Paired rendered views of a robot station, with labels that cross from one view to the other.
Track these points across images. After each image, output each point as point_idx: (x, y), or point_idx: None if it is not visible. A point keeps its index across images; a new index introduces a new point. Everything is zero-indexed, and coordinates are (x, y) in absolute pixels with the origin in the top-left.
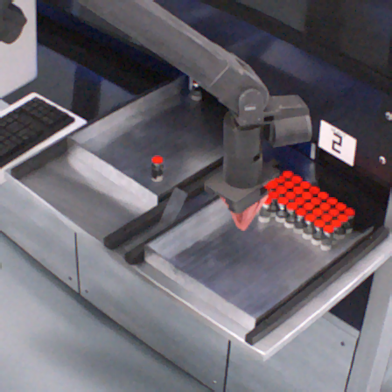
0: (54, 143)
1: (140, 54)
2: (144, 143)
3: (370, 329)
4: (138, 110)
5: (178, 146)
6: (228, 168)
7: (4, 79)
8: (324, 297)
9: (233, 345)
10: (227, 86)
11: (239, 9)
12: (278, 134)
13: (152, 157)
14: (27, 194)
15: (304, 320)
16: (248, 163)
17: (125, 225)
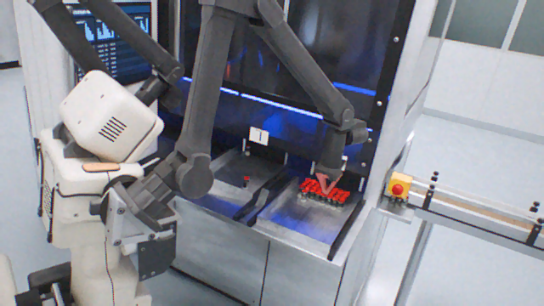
0: None
1: (214, 136)
2: (232, 173)
3: (354, 256)
4: (223, 160)
5: (248, 173)
6: (328, 158)
7: None
8: (352, 233)
9: (266, 277)
10: (338, 107)
11: (281, 99)
12: (354, 137)
13: (239, 179)
14: (178, 201)
15: (349, 246)
16: (339, 153)
17: (241, 208)
